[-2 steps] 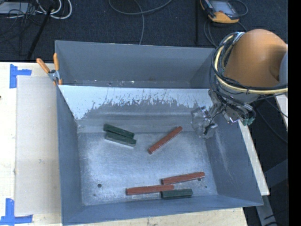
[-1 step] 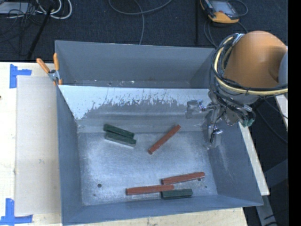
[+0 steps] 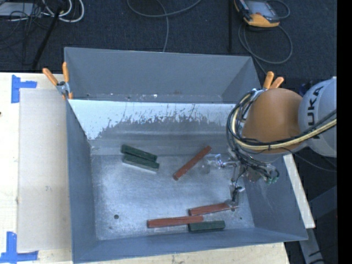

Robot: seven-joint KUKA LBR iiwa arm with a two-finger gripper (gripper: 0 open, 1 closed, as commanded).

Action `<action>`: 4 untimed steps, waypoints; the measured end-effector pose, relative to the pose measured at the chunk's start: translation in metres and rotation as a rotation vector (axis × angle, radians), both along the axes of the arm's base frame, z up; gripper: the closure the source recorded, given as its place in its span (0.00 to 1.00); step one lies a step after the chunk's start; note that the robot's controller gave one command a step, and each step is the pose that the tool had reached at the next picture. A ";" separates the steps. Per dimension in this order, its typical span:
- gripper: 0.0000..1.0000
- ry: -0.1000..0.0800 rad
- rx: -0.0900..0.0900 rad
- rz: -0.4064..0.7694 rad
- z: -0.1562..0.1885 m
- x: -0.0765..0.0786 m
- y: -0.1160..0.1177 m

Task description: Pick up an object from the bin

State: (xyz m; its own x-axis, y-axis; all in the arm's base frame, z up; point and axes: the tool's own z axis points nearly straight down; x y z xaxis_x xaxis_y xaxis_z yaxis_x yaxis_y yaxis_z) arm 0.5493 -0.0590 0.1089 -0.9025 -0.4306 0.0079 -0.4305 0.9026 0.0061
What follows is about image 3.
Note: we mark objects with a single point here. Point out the black cylinder on white bracket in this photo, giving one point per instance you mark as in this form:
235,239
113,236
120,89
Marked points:
235,193

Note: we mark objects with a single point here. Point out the red-brown flat block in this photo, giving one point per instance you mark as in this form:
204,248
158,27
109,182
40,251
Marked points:
174,221
209,209
192,162

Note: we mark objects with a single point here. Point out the grey metal bin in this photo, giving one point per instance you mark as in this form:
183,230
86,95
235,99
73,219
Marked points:
154,191

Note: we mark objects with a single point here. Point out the dark green flat block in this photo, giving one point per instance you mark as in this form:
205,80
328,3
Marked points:
206,226
141,164
138,152

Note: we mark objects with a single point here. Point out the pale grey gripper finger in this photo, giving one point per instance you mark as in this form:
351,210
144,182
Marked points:
205,168
214,158

